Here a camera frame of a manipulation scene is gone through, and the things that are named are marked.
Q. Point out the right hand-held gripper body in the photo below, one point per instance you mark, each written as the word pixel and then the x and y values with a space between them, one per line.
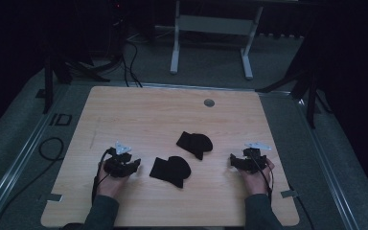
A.
pixel 254 161

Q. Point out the grey tape piece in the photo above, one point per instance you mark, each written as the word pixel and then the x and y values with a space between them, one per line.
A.
pixel 289 193
pixel 52 197

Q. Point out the white desk frame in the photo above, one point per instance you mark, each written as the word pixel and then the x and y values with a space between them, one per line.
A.
pixel 214 25

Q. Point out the person's right hand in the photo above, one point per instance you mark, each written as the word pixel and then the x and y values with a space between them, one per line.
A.
pixel 257 182

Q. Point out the black sock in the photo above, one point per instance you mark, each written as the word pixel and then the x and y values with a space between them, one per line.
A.
pixel 195 143
pixel 171 171

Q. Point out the black metal stand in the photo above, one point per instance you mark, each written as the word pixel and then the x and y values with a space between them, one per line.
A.
pixel 311 96
pixel 48 80

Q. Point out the metal floor rail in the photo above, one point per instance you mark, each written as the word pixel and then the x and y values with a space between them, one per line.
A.
pixel 12 166
pixel 329 166

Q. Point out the grey round table grommet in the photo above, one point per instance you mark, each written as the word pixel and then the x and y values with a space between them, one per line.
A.
pixel 209 103

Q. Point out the person's left hand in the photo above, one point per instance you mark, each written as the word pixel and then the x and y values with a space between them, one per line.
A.
pixel 110 185

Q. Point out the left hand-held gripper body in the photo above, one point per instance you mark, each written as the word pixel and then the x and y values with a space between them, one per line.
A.
pixel 116 166

